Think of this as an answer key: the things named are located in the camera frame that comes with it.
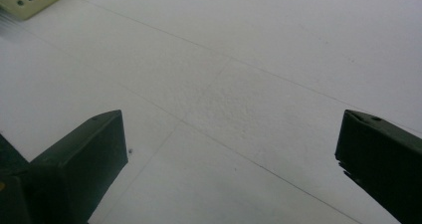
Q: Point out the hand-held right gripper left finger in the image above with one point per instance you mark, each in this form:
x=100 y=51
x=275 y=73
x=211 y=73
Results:
x=79 y=164

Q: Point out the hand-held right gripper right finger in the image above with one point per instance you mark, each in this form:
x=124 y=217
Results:
x=384 y=157

